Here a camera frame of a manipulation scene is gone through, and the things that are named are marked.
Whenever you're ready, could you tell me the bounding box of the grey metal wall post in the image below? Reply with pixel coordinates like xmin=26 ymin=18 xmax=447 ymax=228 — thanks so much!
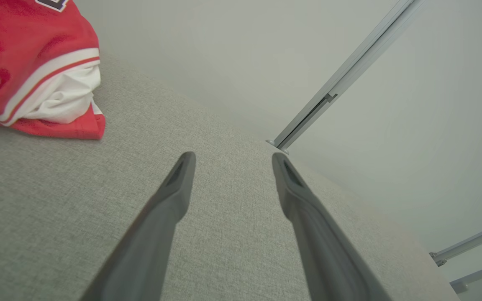
xmin=429 ymin=219 xmax=482 ymax=267
xmin=266 ymin=0 xmax=428 ymax=154

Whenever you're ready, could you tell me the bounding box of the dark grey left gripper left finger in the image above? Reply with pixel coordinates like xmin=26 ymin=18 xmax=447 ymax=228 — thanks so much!
xmin=80 ymin=151 xmax=196 ymax=301

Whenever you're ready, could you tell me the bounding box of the red Bulls basketball jersey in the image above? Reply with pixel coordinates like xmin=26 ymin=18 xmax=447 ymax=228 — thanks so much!
xmin=0 ymin=0 xmax=106 ymax=140

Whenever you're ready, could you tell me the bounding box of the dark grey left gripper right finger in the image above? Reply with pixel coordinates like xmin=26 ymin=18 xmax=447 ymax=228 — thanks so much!
xmin=272 ymin=152 xmax=392 ymax=301

